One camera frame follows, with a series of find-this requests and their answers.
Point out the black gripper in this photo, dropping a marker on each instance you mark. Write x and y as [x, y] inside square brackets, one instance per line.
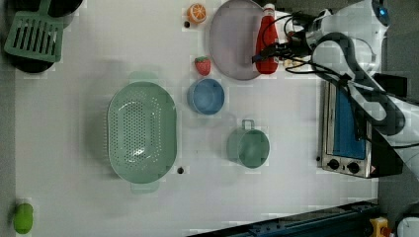
[295, 46]

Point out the red ketchup bottle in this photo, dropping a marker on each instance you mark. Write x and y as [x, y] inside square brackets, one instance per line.
[267, 35]

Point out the grey oval plate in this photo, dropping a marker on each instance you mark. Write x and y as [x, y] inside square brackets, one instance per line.
[232, 38]

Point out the toy strawberry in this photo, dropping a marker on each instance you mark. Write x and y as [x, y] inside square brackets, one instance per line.
[203, 65]

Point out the blue bowl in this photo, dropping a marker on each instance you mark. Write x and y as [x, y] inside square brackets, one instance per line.
[206, 97]

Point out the toy orange half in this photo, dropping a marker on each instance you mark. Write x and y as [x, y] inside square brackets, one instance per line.
[197, 13]

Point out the silver toaster oven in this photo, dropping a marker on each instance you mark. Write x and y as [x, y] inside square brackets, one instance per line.
[350, 145]

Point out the green perforated colander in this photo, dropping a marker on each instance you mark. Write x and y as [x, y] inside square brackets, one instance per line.
[142, 132]

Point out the yellow red clamp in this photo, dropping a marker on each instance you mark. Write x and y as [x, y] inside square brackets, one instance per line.
[381, 228]

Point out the black cylindrical holder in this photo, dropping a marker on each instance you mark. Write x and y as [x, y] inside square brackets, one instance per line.
[62, 8]
[29, 65]

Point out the green slotted spatula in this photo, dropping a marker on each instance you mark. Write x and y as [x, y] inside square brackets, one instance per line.
[35, 35]

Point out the green toy fruit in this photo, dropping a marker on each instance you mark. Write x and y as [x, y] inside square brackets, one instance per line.
[23, 218]

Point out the green cup with handle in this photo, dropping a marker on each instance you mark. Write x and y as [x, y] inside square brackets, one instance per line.
[248, 146]

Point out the blue metal frame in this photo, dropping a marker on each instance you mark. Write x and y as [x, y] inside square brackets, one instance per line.
[348, 220]

